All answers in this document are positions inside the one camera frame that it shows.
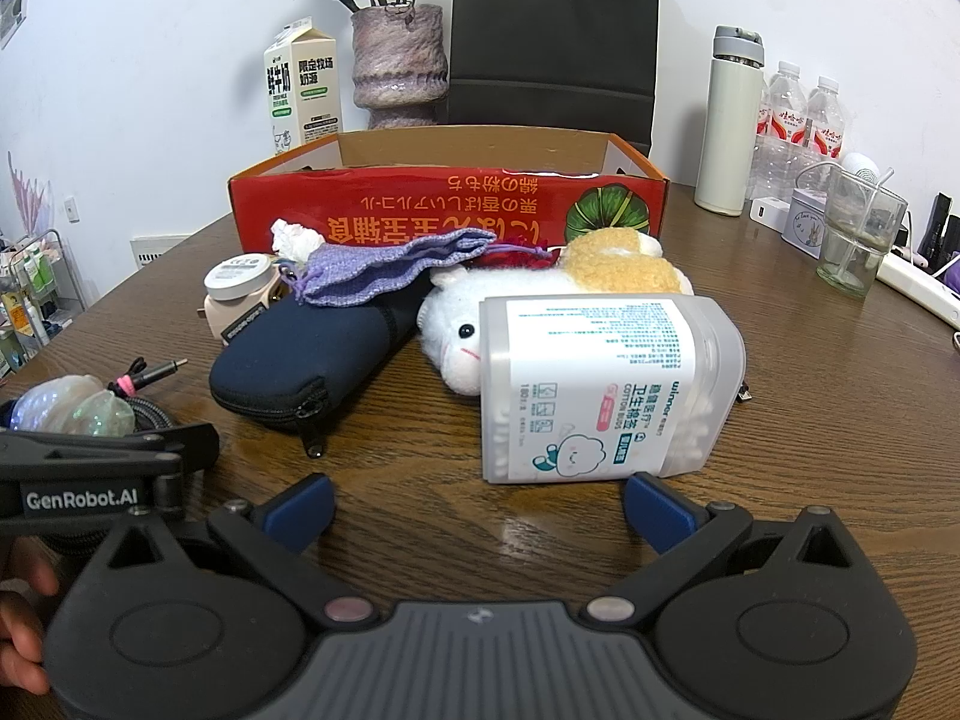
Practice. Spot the brown wooden desktop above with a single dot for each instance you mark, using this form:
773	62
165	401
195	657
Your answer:
412	435

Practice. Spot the white power strip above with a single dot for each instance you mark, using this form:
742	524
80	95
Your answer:
915	285

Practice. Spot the purple ceramic vase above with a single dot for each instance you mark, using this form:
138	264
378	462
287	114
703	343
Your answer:
397	52

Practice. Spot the cotton swab box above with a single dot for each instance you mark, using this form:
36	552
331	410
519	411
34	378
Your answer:
600	390

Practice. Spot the white rabbit print tin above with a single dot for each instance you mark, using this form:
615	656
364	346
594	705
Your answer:
802	229

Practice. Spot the person's left hand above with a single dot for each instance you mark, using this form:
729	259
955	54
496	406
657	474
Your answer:
19	630

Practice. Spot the red artificial flower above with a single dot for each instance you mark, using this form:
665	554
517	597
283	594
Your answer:
517	255

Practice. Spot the clear glass cup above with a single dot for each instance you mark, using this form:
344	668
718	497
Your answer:
855	247

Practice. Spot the red cardboard box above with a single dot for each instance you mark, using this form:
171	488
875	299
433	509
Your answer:
450	202

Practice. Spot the black upright objects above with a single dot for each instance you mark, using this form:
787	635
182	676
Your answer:
937	229

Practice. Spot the navy zip pouch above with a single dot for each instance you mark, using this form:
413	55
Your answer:
300	360

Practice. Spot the white round gadget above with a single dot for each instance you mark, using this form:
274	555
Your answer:
859	165

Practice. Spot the white wall socket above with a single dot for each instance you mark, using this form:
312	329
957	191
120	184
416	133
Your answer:
72	210

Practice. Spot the white and tan plush toy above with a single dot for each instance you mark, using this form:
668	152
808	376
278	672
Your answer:
450	322

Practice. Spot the crumpled white tissue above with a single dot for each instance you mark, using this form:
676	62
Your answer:
296	240

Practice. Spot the white thermos bottle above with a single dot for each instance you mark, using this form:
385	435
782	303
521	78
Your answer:
727	135

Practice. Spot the beige jar white lid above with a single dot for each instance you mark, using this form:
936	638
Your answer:
236	277

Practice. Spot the white wall vent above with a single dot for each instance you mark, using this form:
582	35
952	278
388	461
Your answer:
156	251

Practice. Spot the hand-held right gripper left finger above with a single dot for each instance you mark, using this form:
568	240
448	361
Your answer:
304	511

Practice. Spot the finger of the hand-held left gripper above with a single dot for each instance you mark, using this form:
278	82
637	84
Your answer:
112	441

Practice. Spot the white milk carton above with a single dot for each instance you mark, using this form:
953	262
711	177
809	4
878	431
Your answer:
307	90

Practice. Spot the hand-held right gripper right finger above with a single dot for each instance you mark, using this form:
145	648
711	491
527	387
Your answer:
658	511

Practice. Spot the purple object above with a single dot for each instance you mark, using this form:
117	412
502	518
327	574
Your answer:
952	274

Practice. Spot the clear water bottle red label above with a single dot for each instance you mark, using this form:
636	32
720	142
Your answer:
825	127
784	120

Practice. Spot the purple knit pouch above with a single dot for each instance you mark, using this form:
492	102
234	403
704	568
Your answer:
375	274

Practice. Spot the white charger block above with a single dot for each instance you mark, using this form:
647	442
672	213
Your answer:
769	211

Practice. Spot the black paper bag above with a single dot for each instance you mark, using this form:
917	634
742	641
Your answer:
555	30

